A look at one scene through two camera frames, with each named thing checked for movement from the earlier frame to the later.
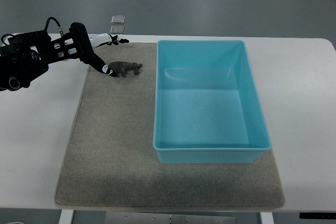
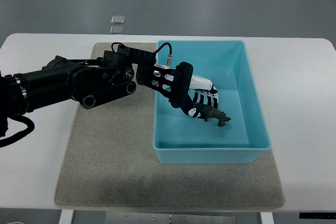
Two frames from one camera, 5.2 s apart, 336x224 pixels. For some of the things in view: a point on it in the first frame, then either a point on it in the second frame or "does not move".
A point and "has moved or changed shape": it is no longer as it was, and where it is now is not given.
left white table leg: (66, 216) does not move
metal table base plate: (151, 217) does not move
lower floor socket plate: (117, 29) does not move
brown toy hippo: (122, 67) has moved or changed shape
